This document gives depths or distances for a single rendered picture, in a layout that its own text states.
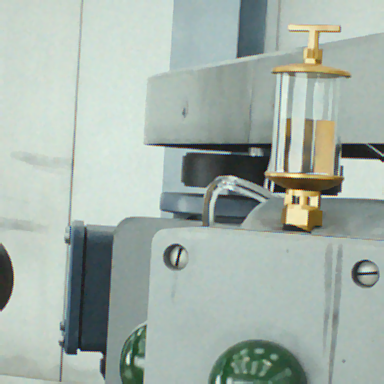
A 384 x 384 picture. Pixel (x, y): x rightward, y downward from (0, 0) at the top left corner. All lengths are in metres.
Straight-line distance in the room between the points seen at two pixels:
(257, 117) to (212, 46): 4.74
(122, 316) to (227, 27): 4.60
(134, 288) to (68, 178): 5.31
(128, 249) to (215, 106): 0.14
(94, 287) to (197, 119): 0.15
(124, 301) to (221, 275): 0.49
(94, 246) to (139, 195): 5.14
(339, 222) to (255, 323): 0.09
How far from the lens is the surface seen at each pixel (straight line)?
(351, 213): 0.46
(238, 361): 0.36
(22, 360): 6.32
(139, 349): 0.39
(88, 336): 0.88
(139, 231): 0.85
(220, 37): 5.43
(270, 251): 0.37
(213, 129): 0.77
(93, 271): 0.87
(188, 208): 0.87
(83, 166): 6.13
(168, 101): 0.86
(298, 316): 0.36
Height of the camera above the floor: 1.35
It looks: 3 degrees down
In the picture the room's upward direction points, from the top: 4 degrees clockwise
